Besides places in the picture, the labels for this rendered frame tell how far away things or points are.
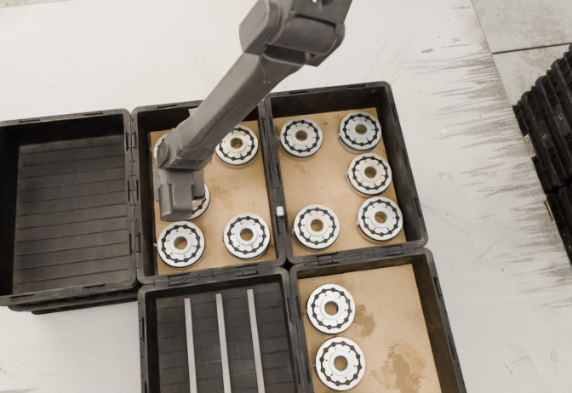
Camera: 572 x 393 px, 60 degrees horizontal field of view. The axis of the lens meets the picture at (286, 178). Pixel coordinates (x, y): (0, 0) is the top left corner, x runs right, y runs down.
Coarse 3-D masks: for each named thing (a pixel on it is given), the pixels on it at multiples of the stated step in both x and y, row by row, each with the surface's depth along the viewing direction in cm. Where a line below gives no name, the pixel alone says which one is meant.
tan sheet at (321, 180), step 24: (288, 120) 122; (312, 120) 122; (336, 120) 123; (336, 144) 120; (288, 168) 118; (312, 168) 118; (336, 168) 118; (288, 192) 115; (312, 192) 116; (336, 192) 116; (384, 192) 116; (288, 216) 113; (336, 216) 114; (336, 240) 112; (360, 240) 112
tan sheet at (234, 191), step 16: (256, 128) 121; (256, 160) 118; (208, 176) 116; (224, 176) 116; (240, 176) 116; (256, 176) 117; (224, 192) 115; (240, 192) 115; (256, 192) 115; (224, 208) 113; (240, 208) 114; (256, 208) 114; (160, 224) 112; (208, 224) 112; (224, 224) 112; (208, 240) 111; (272, 240) 111; (208, 256) 109; (224, 256) 110; (272, 256) 110; (160, 272) 108; (176, 272) 108
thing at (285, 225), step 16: (272, 96) 113; (288, 96) 113; (272, 128) 112; (400, 128) 111; (272, 144) 109; (400, 144) 110; (272, 160) 107; (416, 192) 106; (416, 208) 105; (288, 224) 102; (288, 240) 101; (288, 256) 100; (304, 256) 100; (320, 256) 102; (336, 256) 100; (352, 256) 101
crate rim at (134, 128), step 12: (144, 108) 111; (156, 108) 111; (168, 108) 111; (180, 108) 111; (264, 108) 112; (132, 120) 110; (264, 120) 111; (132, 132) 108; (264, 132) 111; (132, 144) 107; (264, 144) 109; (132, 156) 106; (276, 192) 105; (276, 204) 104; (276, 216) 104; (276, 228) 102; (144, 264) 99; (240, 264) 99; (252, 264) 99; (264, 264) 99; (276, 264) 99; (144, 276) 98; (156, 276) 98; (168, 276) 99; (180, 276) 98; (192, 276) 98
